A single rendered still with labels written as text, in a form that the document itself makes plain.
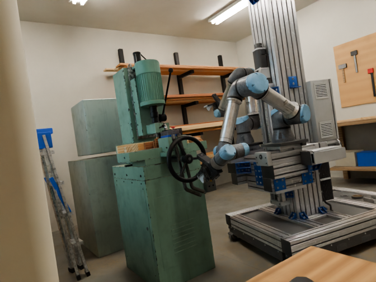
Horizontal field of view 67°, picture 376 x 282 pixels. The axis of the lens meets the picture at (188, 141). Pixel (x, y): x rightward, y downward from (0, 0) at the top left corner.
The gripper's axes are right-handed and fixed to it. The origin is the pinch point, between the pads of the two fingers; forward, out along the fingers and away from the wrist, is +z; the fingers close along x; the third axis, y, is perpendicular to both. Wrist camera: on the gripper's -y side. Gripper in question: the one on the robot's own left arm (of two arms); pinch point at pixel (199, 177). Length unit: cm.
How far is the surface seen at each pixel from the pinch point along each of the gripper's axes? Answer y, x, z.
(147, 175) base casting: -16.6, -21.9, 17.7
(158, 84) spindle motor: -71, 3, -2
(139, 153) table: -29.3, -24.4, 10.6
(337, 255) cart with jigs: 58, -19, -73
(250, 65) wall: -227, 334, 156
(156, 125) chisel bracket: -48, -3, 14
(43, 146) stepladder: -77, -68, 62
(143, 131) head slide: -53, -7, 26
